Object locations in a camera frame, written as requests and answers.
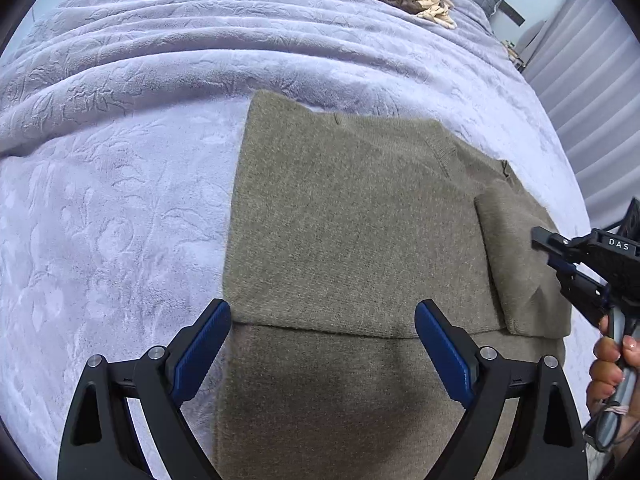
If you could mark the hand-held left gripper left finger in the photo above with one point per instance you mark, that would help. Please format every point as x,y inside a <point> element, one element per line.
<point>202,346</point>

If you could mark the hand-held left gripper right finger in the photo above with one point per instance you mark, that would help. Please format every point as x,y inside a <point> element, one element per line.
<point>443,347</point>

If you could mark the grey pleated curtain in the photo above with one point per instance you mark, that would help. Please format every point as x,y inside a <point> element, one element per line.
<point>590,85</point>

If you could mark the person's right hand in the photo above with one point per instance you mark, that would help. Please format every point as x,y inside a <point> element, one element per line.
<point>607,360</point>

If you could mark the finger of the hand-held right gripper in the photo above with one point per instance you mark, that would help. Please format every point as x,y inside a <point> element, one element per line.
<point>557,242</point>
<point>580,290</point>

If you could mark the lavender embossed blanket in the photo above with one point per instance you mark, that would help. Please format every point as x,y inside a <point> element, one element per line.
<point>125,160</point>

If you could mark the olive knit sweater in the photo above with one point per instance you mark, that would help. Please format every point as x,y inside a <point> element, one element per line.
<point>350,210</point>

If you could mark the dark bed frame bar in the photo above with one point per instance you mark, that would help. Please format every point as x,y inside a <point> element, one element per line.
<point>512,12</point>

